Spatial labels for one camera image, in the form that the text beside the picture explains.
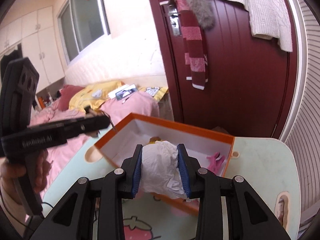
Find white louvered closet door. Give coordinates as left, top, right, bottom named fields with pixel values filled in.
left=285, top=0, right=319, bottom=220

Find white knitted sweater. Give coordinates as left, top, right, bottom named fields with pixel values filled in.
left=227, top=0, right=293, bottom=53

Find pink bed quilt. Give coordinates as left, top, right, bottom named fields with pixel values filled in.
left=30, top=91, right=159, bottom=197

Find person's left hand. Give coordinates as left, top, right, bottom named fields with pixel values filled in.
left=1, top=150, right=52, bottom=198

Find window with white frame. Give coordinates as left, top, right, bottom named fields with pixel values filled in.
left=57, top=0, right=111, bottom=63

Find dark red pillow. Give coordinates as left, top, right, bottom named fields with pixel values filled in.
left=58, top=85, right=84, bottom=112

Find orange cardboard box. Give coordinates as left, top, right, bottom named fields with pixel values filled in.
left=95, top=113, right=234, bottom=215

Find brown plush toy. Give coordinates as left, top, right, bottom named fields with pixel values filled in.
left=148, top=137, right=161, bottom=144

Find yellow cartoon pillow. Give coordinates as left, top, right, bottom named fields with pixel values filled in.
left=68, top=80, right=125, bottom=112
left=138, top=87, right=169, bottom=102

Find red striped scarf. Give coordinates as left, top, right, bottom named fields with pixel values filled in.
left=158, top=0, right=208, bottom=90

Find dark red wooden door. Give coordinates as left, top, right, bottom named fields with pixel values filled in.
left=149, top=0, right=298, bottom=139

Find cream wall cabinets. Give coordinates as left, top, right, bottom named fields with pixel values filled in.
left=1, top=7, right=65, bottom=92

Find cream tufted headboard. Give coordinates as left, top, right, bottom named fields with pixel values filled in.
left=65, top=44, right=168, bottom=87

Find white paper ball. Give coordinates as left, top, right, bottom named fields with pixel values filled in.
left=139, top=141, right=188, bottom=199

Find pink scissors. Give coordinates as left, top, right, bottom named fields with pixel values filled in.
left=206, top=152, right=225, bottom=175

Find grey fur scarf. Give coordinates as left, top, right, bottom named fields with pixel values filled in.
left=186, top=0, right=214, bottom=30

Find silver door handle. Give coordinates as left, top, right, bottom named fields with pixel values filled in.
left=168, top=3, right=181, bottom=36

